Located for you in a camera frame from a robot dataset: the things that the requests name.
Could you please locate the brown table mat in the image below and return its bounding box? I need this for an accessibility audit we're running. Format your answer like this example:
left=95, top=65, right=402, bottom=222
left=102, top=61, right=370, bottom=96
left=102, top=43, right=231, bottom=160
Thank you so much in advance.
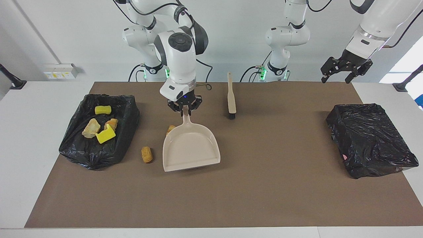
left=25, top=82, right=423, bottom=228

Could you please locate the green and yellow sponge piece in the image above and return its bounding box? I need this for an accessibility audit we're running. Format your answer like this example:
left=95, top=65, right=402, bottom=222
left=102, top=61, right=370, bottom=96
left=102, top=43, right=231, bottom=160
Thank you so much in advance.
left=96, top=124, right=116, bottom=144

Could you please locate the white wall socket box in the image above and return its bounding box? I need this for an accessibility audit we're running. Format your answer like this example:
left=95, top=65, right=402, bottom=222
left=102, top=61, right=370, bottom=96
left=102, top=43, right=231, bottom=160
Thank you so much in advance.
left=44, top=63, right=79, bottom=80

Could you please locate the black base power cable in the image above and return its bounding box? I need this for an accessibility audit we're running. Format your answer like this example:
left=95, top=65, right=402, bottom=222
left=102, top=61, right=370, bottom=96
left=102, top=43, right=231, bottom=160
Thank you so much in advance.
left=128, top=64, right=146, bottom=82
left=240, top=64, right=265, bottom=82

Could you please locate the black bag-lined bin pink spot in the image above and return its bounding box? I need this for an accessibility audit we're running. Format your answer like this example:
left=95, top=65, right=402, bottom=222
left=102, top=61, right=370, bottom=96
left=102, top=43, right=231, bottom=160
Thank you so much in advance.
left=326, top=103, right=419, bottom=179

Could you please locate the white wall cable duct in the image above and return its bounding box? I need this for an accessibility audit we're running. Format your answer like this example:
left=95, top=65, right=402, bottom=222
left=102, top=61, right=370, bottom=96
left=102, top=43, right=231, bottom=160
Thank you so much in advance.
left=13, top=0, right=61, bottom=65

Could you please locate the black camera stand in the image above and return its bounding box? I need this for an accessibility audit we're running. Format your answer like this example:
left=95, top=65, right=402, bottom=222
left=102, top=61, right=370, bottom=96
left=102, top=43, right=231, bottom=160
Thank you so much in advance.
left=0, top=63, right=27, bottom=90
left=393, top=64, right=423, bottom=92

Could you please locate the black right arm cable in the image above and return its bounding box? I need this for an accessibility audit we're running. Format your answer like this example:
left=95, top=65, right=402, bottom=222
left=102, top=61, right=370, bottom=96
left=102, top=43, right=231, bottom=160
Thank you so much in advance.
left=114, top=0, right=212, bottom=90

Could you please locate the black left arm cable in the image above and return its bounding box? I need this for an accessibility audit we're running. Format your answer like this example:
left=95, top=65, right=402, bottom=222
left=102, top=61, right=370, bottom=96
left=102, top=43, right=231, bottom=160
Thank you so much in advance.
left=306, top=0, right=423, bottom=49

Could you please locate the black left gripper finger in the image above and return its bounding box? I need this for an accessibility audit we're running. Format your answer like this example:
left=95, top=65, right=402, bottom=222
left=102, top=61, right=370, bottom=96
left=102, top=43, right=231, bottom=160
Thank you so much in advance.
left=345, top=59, right=373, bottom=84
left=321, top=57, right=344, bottom=84

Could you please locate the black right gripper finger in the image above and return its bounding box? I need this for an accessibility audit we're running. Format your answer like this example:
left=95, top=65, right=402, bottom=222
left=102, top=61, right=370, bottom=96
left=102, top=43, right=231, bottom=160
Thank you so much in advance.
left=167, top=100, right=183, bottom=115
left=188, top=95, right=203, bottom=116

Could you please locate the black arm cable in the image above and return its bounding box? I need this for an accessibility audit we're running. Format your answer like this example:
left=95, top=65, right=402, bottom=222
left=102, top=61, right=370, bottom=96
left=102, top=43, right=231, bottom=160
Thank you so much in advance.
left=306, top=0, right=423, bottom=49
left=114, top=0, right=212, bottom=90

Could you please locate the beige plastic dustpan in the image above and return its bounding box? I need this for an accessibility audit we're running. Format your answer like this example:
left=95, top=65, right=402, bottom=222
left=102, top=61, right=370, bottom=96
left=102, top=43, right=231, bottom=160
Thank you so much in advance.
left=162, top=105, right=221, bottom=172

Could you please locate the beige brush with black bristles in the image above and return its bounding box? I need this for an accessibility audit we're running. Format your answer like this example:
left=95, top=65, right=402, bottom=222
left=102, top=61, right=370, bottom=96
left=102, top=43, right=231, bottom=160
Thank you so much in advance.
left=227, top=72, right=236, bottom=119

